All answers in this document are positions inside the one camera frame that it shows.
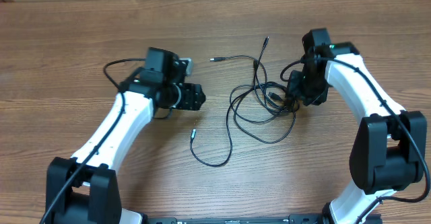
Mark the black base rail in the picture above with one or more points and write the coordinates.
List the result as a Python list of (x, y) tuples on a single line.
[(291, 219)]

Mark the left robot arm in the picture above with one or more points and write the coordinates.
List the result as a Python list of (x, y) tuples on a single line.
[(84, 188)]

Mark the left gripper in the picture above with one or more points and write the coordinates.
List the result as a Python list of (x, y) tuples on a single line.
[(194, 96)]

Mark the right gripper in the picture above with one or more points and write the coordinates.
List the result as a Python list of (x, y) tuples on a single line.
[(293, 87)]

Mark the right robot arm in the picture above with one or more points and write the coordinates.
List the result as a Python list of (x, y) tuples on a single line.
[(387, 161)]

